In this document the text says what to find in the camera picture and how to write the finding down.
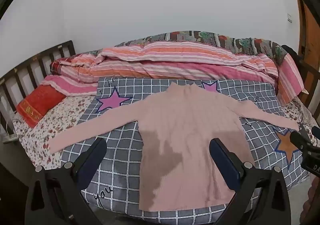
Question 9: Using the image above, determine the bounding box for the pink knit sweater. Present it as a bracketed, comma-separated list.
[49, 83, 298, 211]

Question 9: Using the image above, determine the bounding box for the floral bed sheet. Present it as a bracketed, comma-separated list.
[12, 96, 94, 169]

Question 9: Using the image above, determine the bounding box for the white power strip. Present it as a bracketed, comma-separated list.
[1, 134, 18, 144]

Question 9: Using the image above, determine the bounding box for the dark wooden footboard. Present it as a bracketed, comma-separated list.
[282, 45, 319, 124]

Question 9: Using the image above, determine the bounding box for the red embroidered pillow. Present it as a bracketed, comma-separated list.
[16, 85, 66, 128]

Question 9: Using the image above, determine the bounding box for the dark wooden headboard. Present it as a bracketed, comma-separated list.
[1, 40, 75, 136]

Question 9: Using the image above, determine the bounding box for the pink orange striped quilt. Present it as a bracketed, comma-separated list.
[50, 42, 305, 105]

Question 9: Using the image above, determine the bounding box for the orange wooden door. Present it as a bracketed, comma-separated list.
[297, 0, 319, 70]

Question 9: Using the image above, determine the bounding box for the patchwork floral quilt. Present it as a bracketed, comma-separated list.
[117, 31, 287, 66]

